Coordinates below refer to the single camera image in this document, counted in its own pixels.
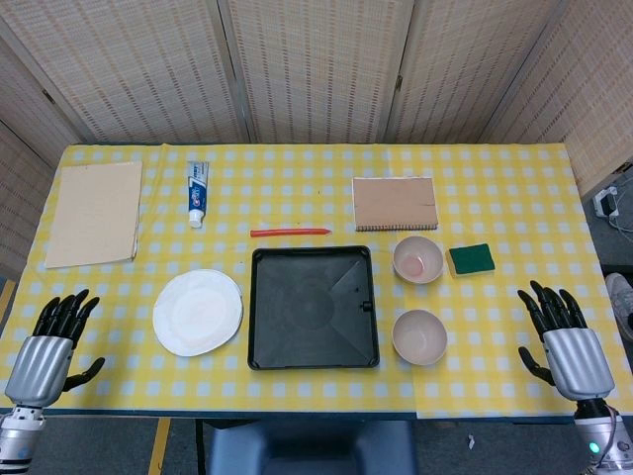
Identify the white power adapter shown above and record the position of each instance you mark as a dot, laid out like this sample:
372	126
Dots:
605	203

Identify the green and yellow sponge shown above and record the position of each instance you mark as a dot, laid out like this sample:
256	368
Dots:
470	258

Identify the white blue toothpaste tube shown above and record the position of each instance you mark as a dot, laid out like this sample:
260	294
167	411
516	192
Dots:
197	190

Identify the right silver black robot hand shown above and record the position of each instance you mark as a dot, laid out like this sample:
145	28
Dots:
578	361

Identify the red pencil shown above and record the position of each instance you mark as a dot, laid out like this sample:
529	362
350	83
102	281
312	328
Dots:
289	231

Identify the white paper scrap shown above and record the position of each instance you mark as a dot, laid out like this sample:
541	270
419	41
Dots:
471	442

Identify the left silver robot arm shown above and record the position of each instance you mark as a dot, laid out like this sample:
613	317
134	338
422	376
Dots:
17	440

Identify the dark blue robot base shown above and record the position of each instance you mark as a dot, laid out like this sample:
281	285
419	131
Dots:
311	447

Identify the grey sneaker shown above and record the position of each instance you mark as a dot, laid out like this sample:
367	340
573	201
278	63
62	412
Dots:
620	302

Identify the white round plate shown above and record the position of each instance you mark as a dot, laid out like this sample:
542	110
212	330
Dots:
195	312

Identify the yellow checked tablecloth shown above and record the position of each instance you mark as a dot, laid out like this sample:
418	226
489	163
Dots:
297	188

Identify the beige bowl with pink residue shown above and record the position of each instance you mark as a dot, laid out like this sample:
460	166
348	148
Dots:
418	262

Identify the woven bamboo screen panel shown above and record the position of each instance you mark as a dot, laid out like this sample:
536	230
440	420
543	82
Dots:
316	69
128	69
25	173
465	69
588	99

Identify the plain beige bowl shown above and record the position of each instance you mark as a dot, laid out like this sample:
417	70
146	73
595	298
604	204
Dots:
419	339

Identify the black square plastic tray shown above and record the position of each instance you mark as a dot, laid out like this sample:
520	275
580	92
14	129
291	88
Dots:
297	307

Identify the brown spiral notebook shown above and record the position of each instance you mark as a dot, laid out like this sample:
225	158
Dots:
394	203

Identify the beige paper folder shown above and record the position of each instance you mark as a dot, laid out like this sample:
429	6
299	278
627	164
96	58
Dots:
94	213

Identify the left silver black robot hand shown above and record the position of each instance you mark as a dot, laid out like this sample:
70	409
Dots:
37	363

